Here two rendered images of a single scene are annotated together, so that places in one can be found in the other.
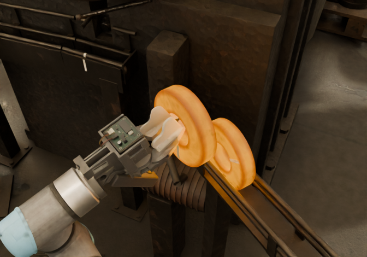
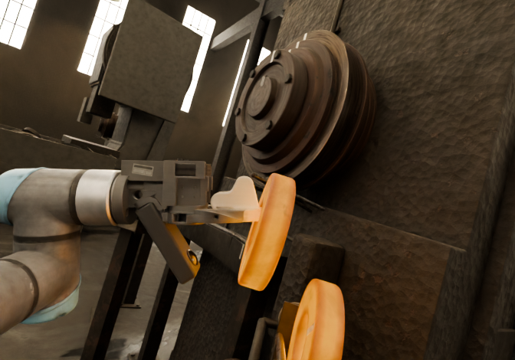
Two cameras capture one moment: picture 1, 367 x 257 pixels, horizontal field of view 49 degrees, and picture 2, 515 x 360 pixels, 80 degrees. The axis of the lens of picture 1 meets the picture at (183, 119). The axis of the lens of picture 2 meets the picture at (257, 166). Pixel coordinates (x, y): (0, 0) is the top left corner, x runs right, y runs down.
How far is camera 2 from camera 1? 0.55 m
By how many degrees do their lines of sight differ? 57
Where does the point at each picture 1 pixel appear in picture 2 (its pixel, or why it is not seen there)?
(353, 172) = not seen: outside the picture
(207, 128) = (283, 201)
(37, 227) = (35, 178)
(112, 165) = (156, 188)
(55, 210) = (67, 175)
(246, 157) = (329, 323)
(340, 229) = not seen: outside the picture
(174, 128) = (247, 200)
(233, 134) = (328, 288)
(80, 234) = (60, 259)
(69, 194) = (93, 173)
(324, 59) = not seen: outside the picture
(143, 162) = (186, 205)
